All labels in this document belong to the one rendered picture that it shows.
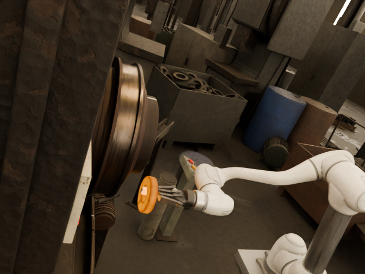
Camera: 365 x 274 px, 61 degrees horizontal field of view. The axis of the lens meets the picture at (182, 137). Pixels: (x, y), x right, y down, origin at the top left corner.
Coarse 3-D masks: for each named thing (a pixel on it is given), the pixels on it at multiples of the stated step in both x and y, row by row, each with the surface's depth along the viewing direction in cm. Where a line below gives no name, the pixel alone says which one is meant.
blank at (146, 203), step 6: (144, 180) 133; (150, 180) 127; (156, 180) 129; (144, 186) 132; (150, 186) 125; (156, 186) 126; (150, 192) 124; (156, 192) 125; (138, 198) 136; (144, 198) 133; (150, 198) 124; (156, 198) 125; (138, 204) 134; (144, 204) 126; (150, 204) 124; (144, 210) 126; (150, 210) 126
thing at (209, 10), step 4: (212, 0) 901; (216, 0) 899; (212, 4) 905; (220, 4) 962; (208, 8) 912; (212, 8) 908; (220, 8) 970; (208, 12) 914; (208, 16) 918; (216, 16) 959; (204, 20) 924; (208, 20) 921; (204, 24) 927; (212, 24) 957; (200, 28) 933; (204, 28) 931; (212, 28) 1002
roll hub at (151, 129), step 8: (152, 96) 109; (152, 104) 103; (152, 112) 101; (152, 120) 99; (152, 128) 99; (144, 136) 98; (152, 136) 99; (144, 144) 98; (152, 144) 99; (144, 152) 99; (136, 160) 100; (144, 160) 101; (136, 168) 104
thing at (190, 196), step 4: (184, 192) 138; (188, 192) 135; (192, 192) 136; (184, 196) 136; (188, 196) 134; (192, 196) 135; (180, 200) 133; (184, 200) 134; (188, 200) 134; (192, 200) 135; (184, 204) 134; (188, 204) 135; (192, 204) 135
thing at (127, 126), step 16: (128, 64) 101; (128, 80) 92; (128, 96) 89; (128, 112) 88; (128, 128) 87; (112, 144) 86; (128, 144) 88; (112, 160) 88; (128, 160) 88; (112, 176) 91; (96, 192) 100; (112, 192) 97
